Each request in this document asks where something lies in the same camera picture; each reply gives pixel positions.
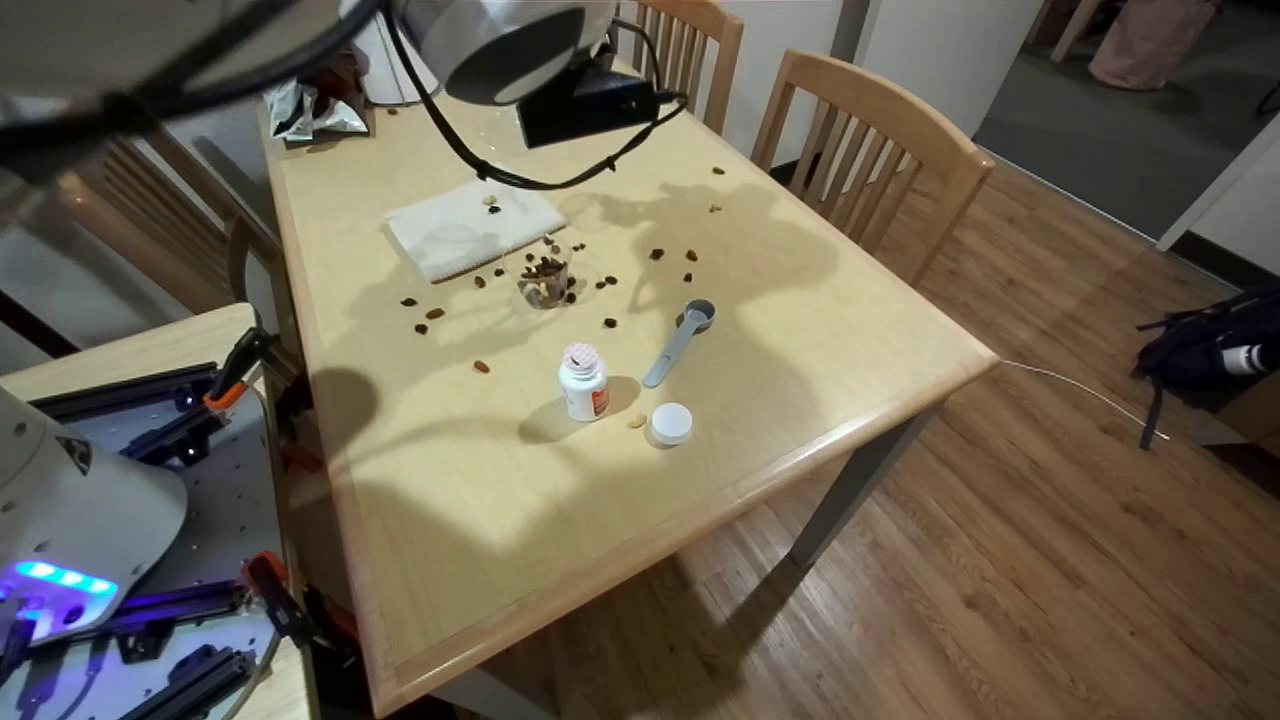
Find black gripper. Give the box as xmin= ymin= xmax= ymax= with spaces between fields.
xmin=518 ymin=63 xmax=662 ymax=149

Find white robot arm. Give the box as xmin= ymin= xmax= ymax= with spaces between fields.
xmin=0 ymin=0 xmax=619 ymax=185

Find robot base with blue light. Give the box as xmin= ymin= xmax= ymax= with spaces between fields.
xmin=0 ymin=393 xmax=189 ymax=648

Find scattered nuts on table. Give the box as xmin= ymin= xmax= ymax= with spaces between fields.
xmin=397 ymin=161 xmax=734 ymax=432

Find folded white cloth napkin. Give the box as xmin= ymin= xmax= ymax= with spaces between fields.
xmin=384 ymin=182 xmax=564 ymax=286

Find grey measuring scoop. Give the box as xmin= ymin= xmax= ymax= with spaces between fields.
xmin=643 ymin=299 xmax=718 ymax=388

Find silver snack bag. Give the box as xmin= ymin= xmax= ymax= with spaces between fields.
xmin=263 ymin=81 xmax=373 ymax=144

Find white pill bottle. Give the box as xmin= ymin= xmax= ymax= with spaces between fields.
xmin=556 ymin=346 xmax=609 ymax=424

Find wooden chair near right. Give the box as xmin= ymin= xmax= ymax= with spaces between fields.
xmin=752 ymin=53 xmax=991 ymax=286

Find white bottle cap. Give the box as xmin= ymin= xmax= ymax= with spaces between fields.
xmin=647 ymin=404 xmax=695 ymax=447

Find wooden chair left side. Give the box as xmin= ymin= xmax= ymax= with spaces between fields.
xmin=54 ymin=132 xmax=301 ymax=355

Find black bag on floor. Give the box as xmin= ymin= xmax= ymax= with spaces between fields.
xmin=1134 ymin=289 xmax=1280 ymax=446

